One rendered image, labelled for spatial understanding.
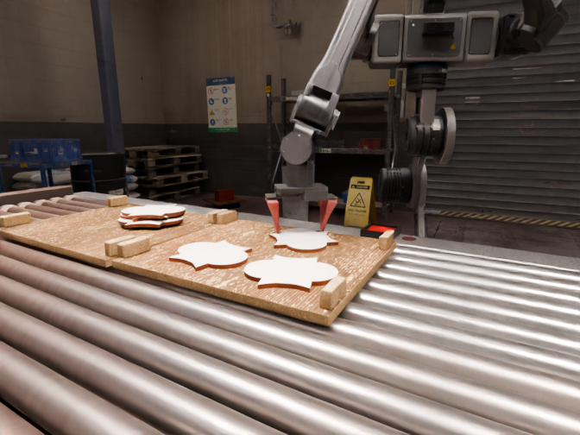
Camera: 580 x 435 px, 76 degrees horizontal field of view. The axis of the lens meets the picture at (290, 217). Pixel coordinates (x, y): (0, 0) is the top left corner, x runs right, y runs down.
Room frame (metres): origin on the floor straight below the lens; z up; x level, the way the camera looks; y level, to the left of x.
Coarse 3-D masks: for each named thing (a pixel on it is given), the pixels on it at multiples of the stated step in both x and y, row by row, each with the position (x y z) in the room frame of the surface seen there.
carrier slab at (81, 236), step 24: (72, 216) 0.94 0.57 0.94; (96, 216) 0.94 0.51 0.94; (120, 216) 0.94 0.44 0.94; (192, 216) 0.94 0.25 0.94; (24, 240) 0.75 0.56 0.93; (48, 240) 0.72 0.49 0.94; (72, 240) 0.72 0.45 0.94; (96, 240) 0.72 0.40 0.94; (168, 240) 0.73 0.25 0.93; (96, 264) 0.62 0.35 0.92
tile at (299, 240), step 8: (288, 232) 0.75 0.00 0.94; (296, 232) 0.75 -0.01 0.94; (304, 232) 0.75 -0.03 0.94; (312, 232) 0.75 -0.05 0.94; (320, 232) 0.75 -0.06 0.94; (280, 240) 0.70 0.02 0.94; (288, 240) 0.70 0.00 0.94; (296, 240) 0.70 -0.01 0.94; (304, 240) 0.70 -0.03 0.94; (312, 240) 0.70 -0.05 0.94; (320, 240) 0.70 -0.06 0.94; (328, 240) 0.70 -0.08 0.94; (280, 248) 0.67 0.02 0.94; (288, 248) 0.66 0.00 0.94; (296, 248) 0.65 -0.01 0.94; (304, 248) 0.65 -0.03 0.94; (312, 248) 0.65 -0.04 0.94; (320, 248) 0.65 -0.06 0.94
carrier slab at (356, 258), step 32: (224, 224) 0.85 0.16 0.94; (256, 224) 0.85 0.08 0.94; (160, 256) 0.62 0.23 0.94; (256, 256) 0.62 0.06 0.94; (288, 256) 0.62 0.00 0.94; (320, 256) 0.62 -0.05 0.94; (352, 256) 0.62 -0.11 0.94; (384, 256) 0.64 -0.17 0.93; (192, 288) 0.52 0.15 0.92; (224, 288) 0.49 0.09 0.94; (256, 288) 0.49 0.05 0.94; (288, 288) 0.49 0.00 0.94; (320, 288) 0.49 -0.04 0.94; (352, 288) 0.49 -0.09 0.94; (320, 320) 0.41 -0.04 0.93
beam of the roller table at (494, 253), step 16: (80, 192) 1.42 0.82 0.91; (96, 192) 1.42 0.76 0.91; (192, 208) 1.13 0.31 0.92; (208, 208) 1.13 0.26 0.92; (288, 224) 0.93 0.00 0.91; (304, 224) 0.93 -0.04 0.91; (400, 240) 0.79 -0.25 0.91; (416, 240) 0.79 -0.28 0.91; (432, 240) 0.79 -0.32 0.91; (480, 256) 0.69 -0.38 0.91; (496, 256) 0.68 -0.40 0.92; (512, 256) 0.68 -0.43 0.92; (528, 256) 0.68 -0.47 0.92; (544, 256) 0.68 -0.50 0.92; (560, 256) 0.68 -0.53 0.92
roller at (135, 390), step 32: (0, 320) 0.43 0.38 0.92; (32, 320) 0.43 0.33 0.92; (32, 352) 0.38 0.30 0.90; (64, 352) 0.36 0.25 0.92; (96, 352) 0.36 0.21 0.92; (96, 384) 0.32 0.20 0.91; (128, 384) 0.31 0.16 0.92; (160, 384) 0.31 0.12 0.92; (160, 416) 0.28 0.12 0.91; (192, 416) 0.27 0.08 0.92; (224, 416) 0.27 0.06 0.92
